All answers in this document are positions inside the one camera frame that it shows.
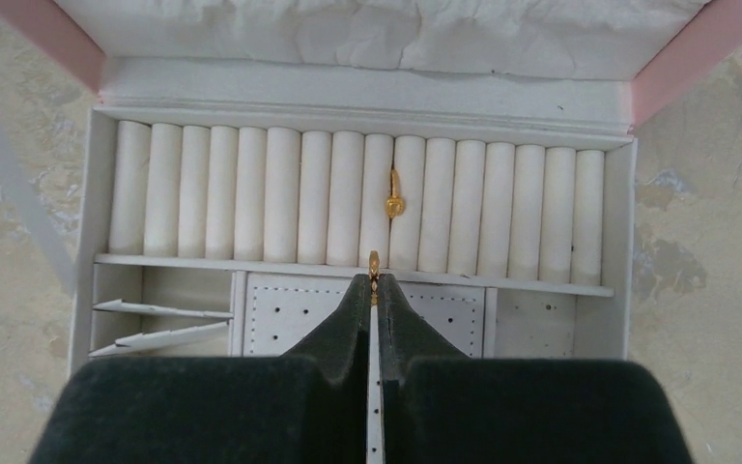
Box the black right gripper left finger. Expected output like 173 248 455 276
30 275 371 463

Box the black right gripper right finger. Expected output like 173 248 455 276
377 275 692 463

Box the pink jewelry box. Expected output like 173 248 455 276
0 1 742 463

